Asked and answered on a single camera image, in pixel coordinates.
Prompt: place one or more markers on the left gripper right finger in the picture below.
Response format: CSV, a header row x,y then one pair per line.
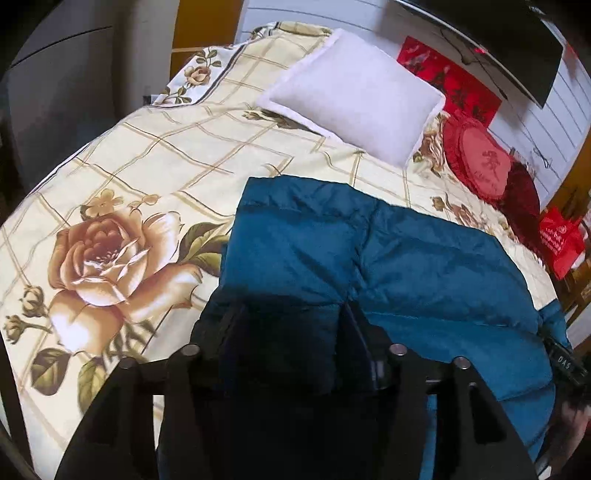
x,y
408,410

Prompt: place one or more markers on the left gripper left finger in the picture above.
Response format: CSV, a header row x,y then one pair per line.
x,y
164,419

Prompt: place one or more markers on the blue puffer jacket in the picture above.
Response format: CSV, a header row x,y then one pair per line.
x,y
299,251

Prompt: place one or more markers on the person's right hand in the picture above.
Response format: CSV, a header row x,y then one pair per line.
x,y
573,423

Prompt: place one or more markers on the red shopping bag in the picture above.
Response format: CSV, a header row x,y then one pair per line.
x,y
562,241

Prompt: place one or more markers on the dark red velvet cushion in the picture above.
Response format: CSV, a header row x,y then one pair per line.
x,y
520,205

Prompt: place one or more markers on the floral checked bed sheet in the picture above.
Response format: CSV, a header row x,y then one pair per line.
x,y
118,249

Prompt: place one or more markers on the red heart-shaped cushion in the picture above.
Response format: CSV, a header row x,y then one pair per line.
x,y
475,157

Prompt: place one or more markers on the red Chinese banner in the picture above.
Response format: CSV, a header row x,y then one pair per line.
x,y
463,91

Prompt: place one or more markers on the white square pillow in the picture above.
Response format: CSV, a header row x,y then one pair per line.
x,y
352,91

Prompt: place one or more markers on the grey wardrobe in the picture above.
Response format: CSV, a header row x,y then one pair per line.
x,y
58,90

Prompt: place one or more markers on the wall-mounted black television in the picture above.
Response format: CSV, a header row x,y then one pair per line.
x,y
509,32

